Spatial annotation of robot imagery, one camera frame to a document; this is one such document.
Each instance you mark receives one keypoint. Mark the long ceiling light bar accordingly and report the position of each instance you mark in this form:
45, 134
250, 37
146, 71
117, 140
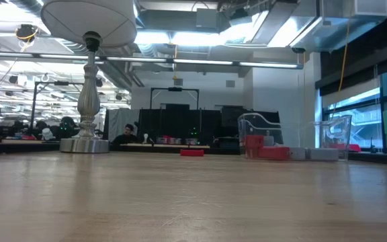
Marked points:
62, 56

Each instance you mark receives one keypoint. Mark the large red USB charging hub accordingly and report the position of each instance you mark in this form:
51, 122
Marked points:
274, 153

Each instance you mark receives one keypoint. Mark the white round object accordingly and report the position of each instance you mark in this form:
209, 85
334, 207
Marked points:
47, 133

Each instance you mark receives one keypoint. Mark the black camera stand frame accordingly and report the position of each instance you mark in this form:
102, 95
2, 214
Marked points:
57, 83

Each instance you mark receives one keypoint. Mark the black ceiling camera dome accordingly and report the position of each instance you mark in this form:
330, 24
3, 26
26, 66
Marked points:
298, 50

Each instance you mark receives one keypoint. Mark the pink and silver containers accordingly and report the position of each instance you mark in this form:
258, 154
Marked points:
166, 140

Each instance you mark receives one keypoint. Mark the grey ceiling box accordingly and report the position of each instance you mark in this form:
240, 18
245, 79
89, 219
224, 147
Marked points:
207, 18

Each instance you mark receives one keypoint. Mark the small dark red charger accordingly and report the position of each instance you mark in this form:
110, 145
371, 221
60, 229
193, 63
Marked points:
192, 153

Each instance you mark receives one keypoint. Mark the grey cloth panel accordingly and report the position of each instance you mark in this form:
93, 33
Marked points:
119, 116

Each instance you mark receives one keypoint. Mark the lavender plug charger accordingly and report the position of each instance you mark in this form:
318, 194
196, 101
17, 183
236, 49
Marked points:
269, 141

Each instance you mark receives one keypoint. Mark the black robot with green lights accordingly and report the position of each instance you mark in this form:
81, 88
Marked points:
67, 129

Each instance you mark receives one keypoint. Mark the black partition panels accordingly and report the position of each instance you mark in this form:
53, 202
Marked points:
180, 121

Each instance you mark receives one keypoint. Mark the silver air duct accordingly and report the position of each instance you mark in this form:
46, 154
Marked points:
314, 30

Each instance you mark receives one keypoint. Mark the window with black frame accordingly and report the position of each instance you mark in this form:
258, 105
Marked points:
365, 127

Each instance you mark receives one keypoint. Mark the silver lamp with white shade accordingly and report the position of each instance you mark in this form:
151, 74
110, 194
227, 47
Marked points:
88, 101

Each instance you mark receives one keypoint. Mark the clear plastic bin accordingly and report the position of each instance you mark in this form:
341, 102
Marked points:
339, 127

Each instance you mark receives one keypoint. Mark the black aluminium table frame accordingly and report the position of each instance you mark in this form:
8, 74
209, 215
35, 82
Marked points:
220, 151

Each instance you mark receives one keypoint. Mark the square wall vent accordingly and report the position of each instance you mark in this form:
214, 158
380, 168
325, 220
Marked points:
178, 82
230, 83

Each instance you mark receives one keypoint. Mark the black gantry frame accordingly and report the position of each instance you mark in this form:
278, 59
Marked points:
175, 89

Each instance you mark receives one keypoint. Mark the black cabinet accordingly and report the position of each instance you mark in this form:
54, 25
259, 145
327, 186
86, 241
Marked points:
228, 121

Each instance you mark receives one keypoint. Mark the wooden desk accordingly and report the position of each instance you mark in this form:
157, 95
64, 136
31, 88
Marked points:
166, 146

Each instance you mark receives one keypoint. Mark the small white figurine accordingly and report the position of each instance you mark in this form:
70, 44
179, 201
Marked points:
145, 136

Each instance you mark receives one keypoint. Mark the silver container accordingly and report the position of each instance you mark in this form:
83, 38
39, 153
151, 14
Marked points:
191, 142

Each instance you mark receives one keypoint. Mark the person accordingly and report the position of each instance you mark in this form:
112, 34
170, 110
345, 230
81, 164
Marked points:
126, 138

